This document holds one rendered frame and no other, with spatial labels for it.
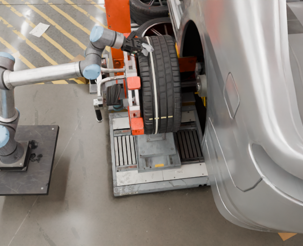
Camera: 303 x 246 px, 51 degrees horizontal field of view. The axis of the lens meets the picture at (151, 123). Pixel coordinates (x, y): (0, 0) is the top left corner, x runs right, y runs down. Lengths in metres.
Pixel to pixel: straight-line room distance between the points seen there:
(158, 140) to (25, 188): 1.09
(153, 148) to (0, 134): 1.16
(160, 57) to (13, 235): 1.78
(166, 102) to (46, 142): 1.19
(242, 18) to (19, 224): 2.23
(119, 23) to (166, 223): 1.56
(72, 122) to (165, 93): 1.43
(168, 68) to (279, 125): 0.93
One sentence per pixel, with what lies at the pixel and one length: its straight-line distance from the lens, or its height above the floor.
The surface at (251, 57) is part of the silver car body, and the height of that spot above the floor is 1.67.
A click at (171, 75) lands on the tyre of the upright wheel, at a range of 1.89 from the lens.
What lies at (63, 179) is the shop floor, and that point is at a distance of 2.86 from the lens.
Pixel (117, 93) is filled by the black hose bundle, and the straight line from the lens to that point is 1.94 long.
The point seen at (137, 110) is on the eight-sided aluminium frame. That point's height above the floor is 0.96.
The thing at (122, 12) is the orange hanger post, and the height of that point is 1.16.
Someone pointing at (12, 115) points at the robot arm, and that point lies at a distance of 2.49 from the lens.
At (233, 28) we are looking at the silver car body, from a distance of 1.41.
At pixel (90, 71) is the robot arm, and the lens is 1.75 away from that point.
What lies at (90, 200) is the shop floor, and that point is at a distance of 2.74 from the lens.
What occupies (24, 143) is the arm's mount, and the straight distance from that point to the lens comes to 2.68.
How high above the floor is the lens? 2.54
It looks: 57 degrees down
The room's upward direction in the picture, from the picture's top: 1 degrees clockwise
